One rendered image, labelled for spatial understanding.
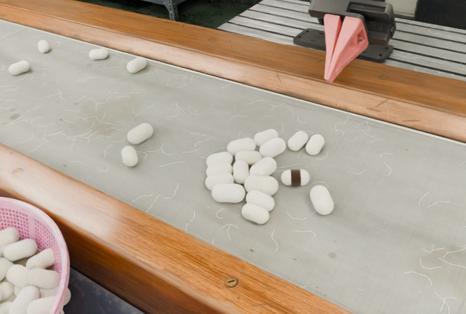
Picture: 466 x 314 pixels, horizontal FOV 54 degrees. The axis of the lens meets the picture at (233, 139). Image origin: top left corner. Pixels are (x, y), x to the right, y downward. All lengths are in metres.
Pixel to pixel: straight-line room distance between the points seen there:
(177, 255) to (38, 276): 0.14
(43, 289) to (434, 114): 0.50
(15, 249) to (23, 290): 0.06
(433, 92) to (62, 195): 0.49
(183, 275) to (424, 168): 0.31
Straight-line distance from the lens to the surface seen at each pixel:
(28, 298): 0.49
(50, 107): 0.75
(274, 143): 0.56
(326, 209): 0.48
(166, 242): 0.45
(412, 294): 0.45
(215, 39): 0.81
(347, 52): 0.62
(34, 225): 0.53
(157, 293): 0.46
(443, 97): 0.67
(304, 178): 0.52
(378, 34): 0.62
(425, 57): 0.98
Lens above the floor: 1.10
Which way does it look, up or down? 37 degrees down
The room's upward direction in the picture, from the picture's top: 5 degrees counter-clockwise
